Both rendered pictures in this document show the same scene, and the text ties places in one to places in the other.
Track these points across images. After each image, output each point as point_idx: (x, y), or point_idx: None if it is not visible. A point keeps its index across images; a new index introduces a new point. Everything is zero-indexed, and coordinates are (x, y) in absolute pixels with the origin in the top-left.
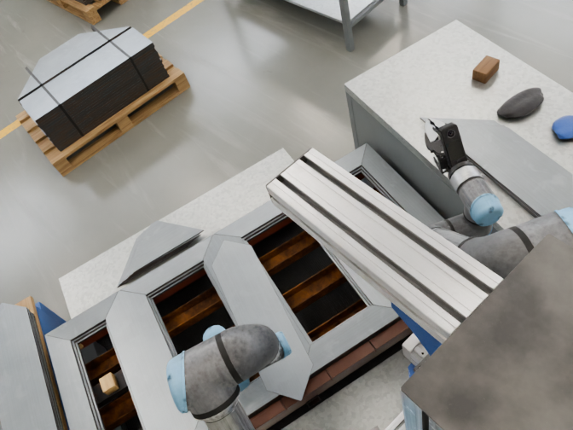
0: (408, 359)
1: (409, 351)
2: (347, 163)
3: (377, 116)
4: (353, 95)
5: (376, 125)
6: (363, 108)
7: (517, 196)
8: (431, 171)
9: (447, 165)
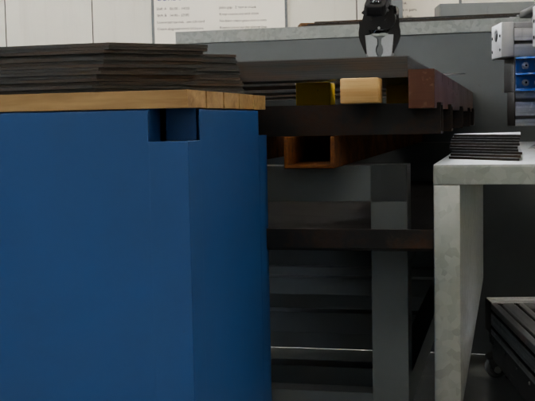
0: (511, 53)
1: (513, 23)
2: None
3: (246, 33)
4: (195, 36)
5: (241, 54)
6: (215, 44)
7: (448, 17)
8: (349, 41)
9: None
